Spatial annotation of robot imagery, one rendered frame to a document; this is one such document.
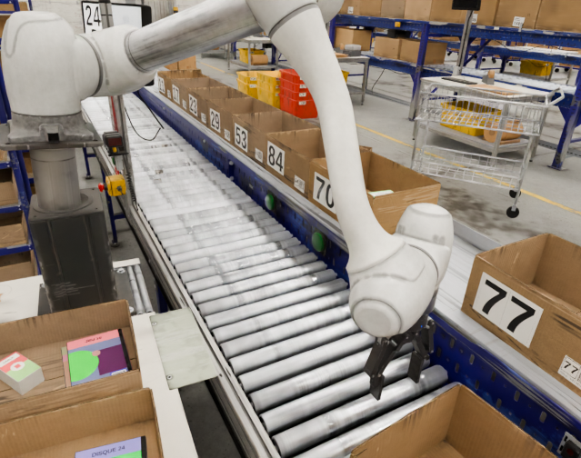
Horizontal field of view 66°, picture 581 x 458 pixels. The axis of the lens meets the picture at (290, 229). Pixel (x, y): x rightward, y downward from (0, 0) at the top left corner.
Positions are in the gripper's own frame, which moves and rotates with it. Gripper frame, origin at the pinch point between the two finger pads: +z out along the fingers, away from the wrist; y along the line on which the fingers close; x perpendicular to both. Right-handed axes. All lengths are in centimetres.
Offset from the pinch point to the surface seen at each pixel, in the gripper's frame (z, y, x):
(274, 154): -13, -29, -117
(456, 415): 1.4, -6.1, 12.2
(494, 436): -0.8, -6.9, 20.1
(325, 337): 11.4, -1.7, -29.4
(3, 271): 44, 86, -165
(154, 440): 10, 49, -16
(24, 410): 3, 72, -30
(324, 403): 11.5, 11.3, -9.8
